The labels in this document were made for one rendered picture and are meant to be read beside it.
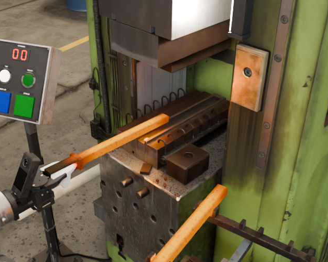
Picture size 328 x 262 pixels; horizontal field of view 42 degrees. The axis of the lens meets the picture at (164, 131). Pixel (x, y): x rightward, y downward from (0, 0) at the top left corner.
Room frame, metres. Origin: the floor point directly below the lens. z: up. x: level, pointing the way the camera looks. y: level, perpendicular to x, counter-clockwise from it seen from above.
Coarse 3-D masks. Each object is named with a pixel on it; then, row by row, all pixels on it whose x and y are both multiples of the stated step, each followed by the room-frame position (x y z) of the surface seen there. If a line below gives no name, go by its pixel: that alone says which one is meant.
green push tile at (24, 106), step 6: (18, 96) 1.37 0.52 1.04; (24, 96) 1.36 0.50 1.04; (18, 102) 1.36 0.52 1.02; (24, 102) 1.35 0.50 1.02; (30, 102) 1.35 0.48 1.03; (18, 108) 1.35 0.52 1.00; (24, 108) 1.34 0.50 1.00; (30, 108) 1.34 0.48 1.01; (18, 114) 1.34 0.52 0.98; (24, 114) 1.33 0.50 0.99; (30, 114) 1.32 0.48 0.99
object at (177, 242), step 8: (216, 192) 0.86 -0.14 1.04; (224, 192) 0.86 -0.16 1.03; (208, 200) 0.83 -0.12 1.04; (216, 200) 0.83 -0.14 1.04; (200, 208) 0.80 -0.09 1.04; (208, 208) 0.80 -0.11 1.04; (192, 216) 0.77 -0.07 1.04; (200, 216) 0.77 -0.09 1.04; (208, 216) 0.79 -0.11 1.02; (184, 224) 0.74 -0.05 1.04; (192, 224) 0.74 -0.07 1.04; (200, 224) 0.76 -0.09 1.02; (176, 232) 0.72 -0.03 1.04; (184, 232) 0.72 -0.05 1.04; (192, 232) 0.72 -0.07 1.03; (176, 240) 0.69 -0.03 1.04; (184, 240) 0.69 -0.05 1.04; (168, 248) 0.67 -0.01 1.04; (176, 248) 0.67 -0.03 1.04; (160, 256) 0.65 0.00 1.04; (168, 256) 0.65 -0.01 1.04
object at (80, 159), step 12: (156, 120) 1.21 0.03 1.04; (168, 120) 1.24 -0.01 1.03; (132, 132) 1.13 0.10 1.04; (144, 132) 1.16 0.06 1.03; (108, 144) 1.06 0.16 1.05; (120, 144) 1.08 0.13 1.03; (72, 156) 0.98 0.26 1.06; (84, 156) 0.99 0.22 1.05; (96, 156) 1.02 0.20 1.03; (48, 168) 0.92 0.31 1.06; (60, 168) 0.93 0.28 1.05
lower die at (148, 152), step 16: (192, 96) 1.49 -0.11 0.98; (208, 96) 1.48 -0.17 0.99; (160, 112) 1.37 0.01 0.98; (176, 112) 1.35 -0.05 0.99; (208, 112) 1.35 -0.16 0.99; (224, 112) 1.37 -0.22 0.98; (128, 128) 1.25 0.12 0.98; (176, 128) 1.24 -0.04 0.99; (192, 128) 1.24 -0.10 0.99; (128, 144) 1.21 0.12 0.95; (144, 144) 1.15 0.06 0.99; (160, 144) 1.14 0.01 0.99; (176, 144) 1.18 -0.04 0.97; (144, 160) 1.15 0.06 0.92
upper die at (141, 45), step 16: (112, 32) 1.24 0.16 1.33; (128, 32) 1.19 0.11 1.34; (144, 32) 1.15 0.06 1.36; (208, 32) 1.27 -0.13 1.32; (224, 32) 1.33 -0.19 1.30; (112, 48) 1.24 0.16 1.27; (128, 48) 1.20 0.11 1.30; (144, 48) 1.15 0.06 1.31; (160, 48) 1.12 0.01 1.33; (176, 48) 1.17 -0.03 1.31; (192, 48) 1.22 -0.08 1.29; (160, 64) 1.12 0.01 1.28
